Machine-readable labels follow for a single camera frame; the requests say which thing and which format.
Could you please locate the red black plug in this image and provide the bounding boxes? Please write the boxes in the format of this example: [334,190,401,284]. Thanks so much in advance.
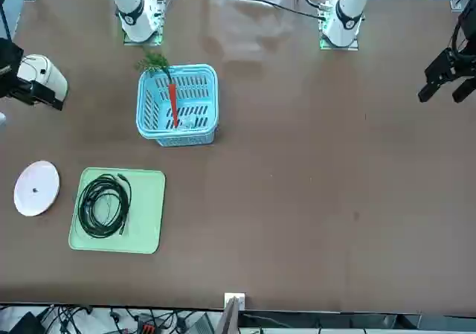
[136,312,158,334]

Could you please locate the blue plastic basket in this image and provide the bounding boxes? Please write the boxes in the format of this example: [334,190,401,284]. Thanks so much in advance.
[136,64,219,148]

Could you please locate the orange toy carrot green leaves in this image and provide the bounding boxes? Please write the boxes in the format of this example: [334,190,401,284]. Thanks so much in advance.
[134,51,180,129]

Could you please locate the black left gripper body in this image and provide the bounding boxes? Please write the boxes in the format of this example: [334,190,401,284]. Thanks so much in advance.
[446,45,476,77]

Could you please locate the ribbed dark power brick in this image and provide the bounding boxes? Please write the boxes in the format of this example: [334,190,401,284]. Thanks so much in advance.
[188,312,216,334]

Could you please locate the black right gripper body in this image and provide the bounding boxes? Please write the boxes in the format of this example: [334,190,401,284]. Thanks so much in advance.
[0,37,25,99]

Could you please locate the cream lidded bin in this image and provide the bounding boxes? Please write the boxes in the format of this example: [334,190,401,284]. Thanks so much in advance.
[15,54,69,108]

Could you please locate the aluminium camera post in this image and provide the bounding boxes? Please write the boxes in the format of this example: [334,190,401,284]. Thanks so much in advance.
[214,296,239,334]

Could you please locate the pink round plate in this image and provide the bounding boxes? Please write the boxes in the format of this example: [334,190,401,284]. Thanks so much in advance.
[13,160,61,217]

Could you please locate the black base cable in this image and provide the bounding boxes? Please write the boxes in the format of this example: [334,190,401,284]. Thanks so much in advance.
[222,0,330,22]

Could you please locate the green plastic tray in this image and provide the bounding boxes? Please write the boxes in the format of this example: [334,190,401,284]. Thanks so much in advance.
[68,167,167,255]

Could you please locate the white post bracket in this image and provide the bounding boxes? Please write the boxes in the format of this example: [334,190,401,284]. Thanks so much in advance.
[224,292,246,310]

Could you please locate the black coiled cable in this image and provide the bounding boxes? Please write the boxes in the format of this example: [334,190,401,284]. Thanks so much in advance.
[76,173,133,237]

